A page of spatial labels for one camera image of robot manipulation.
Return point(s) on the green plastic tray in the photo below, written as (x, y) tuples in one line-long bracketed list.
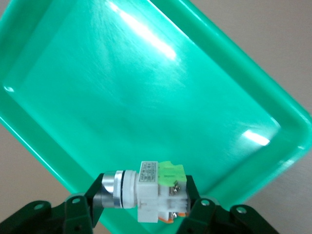
[(146, 97)]

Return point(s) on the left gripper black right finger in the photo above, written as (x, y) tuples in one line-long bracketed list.
[(204, 217)]

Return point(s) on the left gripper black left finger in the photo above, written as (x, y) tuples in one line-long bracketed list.
[(78, 214)]

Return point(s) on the green pushbutton switch white body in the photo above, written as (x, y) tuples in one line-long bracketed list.
[(148, 190)]

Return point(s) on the brown table mat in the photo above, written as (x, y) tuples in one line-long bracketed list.
[(280, 36)]

